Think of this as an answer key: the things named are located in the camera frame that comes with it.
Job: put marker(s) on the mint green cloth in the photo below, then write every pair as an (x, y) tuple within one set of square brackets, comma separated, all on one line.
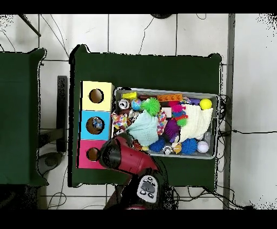
[(145, 129)]

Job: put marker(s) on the crushed clear plastic bottle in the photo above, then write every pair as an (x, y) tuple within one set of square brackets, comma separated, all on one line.
[(97, 123)]

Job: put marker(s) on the cream cloth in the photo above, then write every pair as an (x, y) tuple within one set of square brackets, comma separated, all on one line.
[(199, 123)]

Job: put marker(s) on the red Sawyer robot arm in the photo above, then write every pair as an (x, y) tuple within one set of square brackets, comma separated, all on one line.
[(129, 157)]

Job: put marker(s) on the wooden box with three holes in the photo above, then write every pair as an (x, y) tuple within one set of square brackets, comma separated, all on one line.
[(97, 104)]

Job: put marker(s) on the shallow mesh bin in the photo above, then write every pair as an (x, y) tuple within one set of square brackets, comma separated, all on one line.
[(213, 129)]

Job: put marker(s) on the green fuzzy ball with eyes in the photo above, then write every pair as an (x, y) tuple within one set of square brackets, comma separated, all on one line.
[(151, 105)]

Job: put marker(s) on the crushed can with silver end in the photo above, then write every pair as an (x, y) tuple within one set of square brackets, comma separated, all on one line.
[(124, 104)]

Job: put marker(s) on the colourful patterned cloth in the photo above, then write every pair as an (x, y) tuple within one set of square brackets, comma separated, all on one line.
[(119, 121), (161, 123)]

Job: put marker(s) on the orange plastic brick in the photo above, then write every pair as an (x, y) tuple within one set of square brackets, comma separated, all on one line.
[(169, 97)]

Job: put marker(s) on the blue spiky ball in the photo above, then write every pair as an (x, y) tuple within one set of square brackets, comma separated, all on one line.
[(189, 146)]

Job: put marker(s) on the yellow ball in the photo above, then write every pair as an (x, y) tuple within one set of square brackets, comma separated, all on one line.
[(205, 104)]

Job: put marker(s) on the white baseball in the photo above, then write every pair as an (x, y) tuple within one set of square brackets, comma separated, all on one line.
[(202, 147)]

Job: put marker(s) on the black panel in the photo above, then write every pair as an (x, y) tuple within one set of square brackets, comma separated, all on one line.
[(62, 112)]

